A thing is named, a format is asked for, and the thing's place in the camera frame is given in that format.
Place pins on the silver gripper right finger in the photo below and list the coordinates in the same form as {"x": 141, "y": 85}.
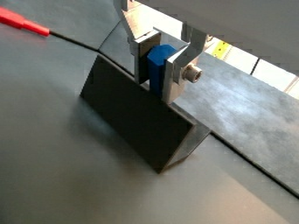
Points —
{"x": 181, "y": 65}

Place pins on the red peg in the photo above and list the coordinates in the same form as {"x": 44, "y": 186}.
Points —
{"x": 18, "y": 21}

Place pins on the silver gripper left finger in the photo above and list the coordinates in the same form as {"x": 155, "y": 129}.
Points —
{"x": 143, "y": 37}

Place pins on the blue peg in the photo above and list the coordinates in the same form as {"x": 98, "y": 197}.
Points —
{"x": 157, "y": 58}

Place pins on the black angle fixture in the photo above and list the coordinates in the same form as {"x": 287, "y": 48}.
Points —
{"x": 161, "y": 131}

